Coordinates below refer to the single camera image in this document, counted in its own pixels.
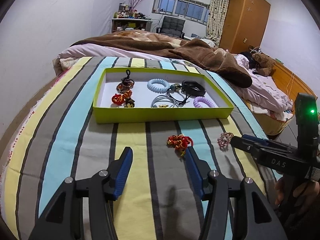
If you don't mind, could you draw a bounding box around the pink crystal bracelet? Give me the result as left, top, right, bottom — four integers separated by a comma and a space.
216, 132, 235, 152

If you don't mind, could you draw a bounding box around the red gold bead charm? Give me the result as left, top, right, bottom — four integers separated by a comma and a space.
167, 134, 194, 157

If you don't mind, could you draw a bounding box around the purple spiral hair tie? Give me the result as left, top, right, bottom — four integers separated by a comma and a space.
192, 96, 216, 108

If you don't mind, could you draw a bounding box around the black smart wristband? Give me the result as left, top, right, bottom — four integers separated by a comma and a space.
182, 80, 206, 97

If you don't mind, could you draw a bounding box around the black hair tie with beads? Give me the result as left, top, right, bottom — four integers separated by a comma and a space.
166, 82, 193, 107

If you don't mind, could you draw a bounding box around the grey hair tie with flower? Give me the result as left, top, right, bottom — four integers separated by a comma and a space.
150, 94, 180, 109

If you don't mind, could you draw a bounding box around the light blue spiral hair tie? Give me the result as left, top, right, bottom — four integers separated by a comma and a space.
146, 78, 171, 94

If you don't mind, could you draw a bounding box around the red orange bead bracelet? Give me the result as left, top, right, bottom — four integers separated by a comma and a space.
111, 89, 133, 106

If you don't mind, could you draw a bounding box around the dark bead bracelet with loop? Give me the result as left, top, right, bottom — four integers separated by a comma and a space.
116, 69, 136, 93

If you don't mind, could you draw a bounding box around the person's right hand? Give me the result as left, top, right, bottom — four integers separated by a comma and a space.
274, 176, 319, 209

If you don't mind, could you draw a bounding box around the pink floral duvet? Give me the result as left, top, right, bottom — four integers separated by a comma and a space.
53, 43, 294, 121

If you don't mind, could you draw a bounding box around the wooden bed headboard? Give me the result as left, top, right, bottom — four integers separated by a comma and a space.
253, 59, 318, 136

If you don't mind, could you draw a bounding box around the brown teddy bear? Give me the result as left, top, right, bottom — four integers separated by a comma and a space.
252, 53, 275, 77

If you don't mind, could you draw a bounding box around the brown fleece blanket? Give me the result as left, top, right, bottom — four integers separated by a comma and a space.
74, 30, 252, 88

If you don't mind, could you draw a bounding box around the green shallow cardboard box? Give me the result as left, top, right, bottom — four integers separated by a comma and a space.
93, 67, 234, 124

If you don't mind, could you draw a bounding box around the wooden wardrobe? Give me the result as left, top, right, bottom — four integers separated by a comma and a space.
219, 0, 271, 54

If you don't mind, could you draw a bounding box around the black office chair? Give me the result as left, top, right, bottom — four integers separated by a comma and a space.
156, 16, 185, 39

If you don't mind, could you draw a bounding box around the patterned window curtain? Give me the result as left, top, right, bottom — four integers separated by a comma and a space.
206, 0, 229, 46

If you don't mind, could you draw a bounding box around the barred window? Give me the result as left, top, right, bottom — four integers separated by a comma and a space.
151, 0, 209, 25

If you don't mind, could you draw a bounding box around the cluttered desk shelf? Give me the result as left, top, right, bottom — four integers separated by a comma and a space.
111, 2, 152, 33

